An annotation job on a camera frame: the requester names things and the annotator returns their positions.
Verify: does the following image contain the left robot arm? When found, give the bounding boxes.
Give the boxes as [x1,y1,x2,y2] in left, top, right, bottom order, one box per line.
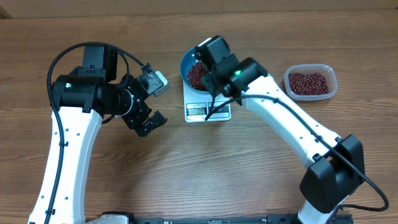
[29,42,169,223]

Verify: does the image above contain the clear plastic container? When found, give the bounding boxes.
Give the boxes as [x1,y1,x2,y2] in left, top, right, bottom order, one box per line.
[284,64,338,101]

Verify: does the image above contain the blue bowl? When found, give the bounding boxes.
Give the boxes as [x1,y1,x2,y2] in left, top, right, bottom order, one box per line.
[180,48,209,95]

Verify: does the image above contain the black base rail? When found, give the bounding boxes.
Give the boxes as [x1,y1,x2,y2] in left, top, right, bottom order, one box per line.
[86,212,300,224]

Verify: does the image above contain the beans in blue bowl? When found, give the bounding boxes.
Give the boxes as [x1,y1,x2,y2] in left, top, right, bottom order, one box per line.
[187,61,207,91]

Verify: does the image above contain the white kitchen scale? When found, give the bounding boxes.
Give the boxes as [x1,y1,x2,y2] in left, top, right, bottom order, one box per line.
[183,83,232,123]

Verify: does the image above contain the red adzuki beans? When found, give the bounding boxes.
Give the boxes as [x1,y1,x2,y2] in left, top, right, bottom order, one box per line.
[288,72,329,95]

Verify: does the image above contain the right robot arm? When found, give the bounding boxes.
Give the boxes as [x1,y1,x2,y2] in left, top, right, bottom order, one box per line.
[195,35,364,223]

